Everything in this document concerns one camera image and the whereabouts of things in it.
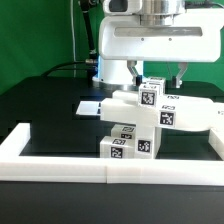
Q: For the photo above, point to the white tagged cube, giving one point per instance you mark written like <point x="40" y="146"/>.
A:
<point x="159" y="81"/>
<point x="148" y="94"/>

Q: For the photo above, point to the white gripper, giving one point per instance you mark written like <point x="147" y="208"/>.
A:
<point x="195" y="36"/>

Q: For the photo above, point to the white chair back part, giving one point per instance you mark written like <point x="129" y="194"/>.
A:
<point x="171" y="111"/>

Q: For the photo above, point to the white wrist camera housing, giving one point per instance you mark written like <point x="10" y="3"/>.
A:
<point x="122" y="7"/>

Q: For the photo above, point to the white chair seat part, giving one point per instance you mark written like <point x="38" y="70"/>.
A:
<point x="147" y="142"/>

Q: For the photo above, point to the white sheet with tags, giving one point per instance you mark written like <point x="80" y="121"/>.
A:
<point x="89" y="108"/>

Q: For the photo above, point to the white U-shaped obstacle frame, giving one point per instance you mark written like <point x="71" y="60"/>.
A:
<point x="16" y="167"/>

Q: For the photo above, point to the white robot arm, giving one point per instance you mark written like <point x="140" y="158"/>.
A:
<point x="153" y="13"/>

